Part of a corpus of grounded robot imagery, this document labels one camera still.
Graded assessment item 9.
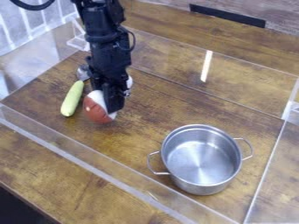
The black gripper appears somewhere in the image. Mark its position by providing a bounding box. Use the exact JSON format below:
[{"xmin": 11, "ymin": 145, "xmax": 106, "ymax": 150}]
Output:
[{"xmin": 87, "ymin": 36, "xmax": 131, "ymax": 114}]

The red white plush mushroom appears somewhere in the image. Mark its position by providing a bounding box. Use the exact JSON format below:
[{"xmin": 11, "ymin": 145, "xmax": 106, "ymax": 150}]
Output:
[{"xmin": 83, "ymin": 77, "xmax": 134, "ymax": 124}]

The silver metal pot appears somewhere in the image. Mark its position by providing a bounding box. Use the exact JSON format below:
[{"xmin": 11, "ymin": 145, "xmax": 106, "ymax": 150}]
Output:
[{"xmin": 147, "ymin": 124, "xmax": 254, "ymax": 196}]

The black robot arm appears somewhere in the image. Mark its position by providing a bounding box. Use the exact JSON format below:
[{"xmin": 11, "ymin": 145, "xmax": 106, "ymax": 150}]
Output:
[{"xmin": 71, "ymin": 0, "xmax": 133, "ymax": 113}]

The clear acrylic triangle stand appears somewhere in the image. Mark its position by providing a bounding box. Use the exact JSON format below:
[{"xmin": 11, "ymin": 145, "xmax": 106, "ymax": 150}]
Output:
[{"xmin": 67, "ymin": 20, "xmax": 90, "ymax": 52}]

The clear acrylic barrier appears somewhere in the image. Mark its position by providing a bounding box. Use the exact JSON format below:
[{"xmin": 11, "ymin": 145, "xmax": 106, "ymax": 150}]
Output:
[{"xmin": 0, "ymin": 103, "xmax": 238, "ymax": 224}]

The black bar on table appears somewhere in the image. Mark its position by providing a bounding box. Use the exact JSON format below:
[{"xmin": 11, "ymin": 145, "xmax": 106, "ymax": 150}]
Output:
[{"xmin": 190, "ymin": 3, "xmax": 267, "ymax": 28}]

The yellow-green handled spoon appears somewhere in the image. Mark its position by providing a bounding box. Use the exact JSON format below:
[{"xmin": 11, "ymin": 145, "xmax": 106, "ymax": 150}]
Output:
[{"xmin": 60, "ymin": 65, "xmax": 90, "ymax": 117}]

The black cable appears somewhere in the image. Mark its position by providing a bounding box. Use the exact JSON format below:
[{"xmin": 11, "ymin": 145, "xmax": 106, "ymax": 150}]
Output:
[{"xmin": 10, "ymin": 0, "xmax": 56, "ymax": 11}]

